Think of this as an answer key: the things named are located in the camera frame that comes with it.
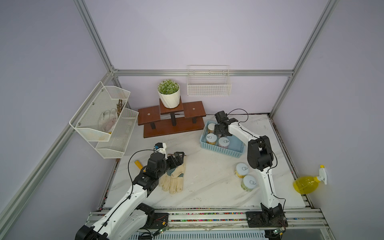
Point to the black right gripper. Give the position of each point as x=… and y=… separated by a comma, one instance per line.
x=217, y=130

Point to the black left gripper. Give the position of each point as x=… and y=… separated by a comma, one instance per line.
x=178, y=160

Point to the tan label can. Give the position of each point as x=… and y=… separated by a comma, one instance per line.
x=211, y=139

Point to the yellow label can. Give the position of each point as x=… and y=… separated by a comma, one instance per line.
x=241, y=170

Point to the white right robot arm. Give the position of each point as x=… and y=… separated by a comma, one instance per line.
x=260, y=157

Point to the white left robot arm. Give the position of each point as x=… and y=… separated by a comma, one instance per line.
x=131, y=213

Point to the light blue plastic basket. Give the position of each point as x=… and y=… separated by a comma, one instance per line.
x=229, y=145

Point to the cream work glove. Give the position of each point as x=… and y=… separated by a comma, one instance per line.
x=173, y=180

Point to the brown wooden riser shelf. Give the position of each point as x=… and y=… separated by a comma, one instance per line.
x=160, y=121

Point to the green label can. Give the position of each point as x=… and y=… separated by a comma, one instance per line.
x=249, y=183

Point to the potted succulent white pot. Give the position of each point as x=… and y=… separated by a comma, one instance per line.
x=169, y=92

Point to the yellow spray bottle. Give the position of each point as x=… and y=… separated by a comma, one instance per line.
x=308, y=184

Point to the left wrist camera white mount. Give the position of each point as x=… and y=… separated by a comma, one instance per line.
x=161, y=148

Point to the white wire wall basket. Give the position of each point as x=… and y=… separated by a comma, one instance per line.
x=209, y=81

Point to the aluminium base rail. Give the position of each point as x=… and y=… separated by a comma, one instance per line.
x=204, y=224

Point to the white perforated wall rack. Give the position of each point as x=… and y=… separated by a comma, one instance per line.
x=105, y=121

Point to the aluminium frame post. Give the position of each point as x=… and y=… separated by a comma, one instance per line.
x=91, y=27

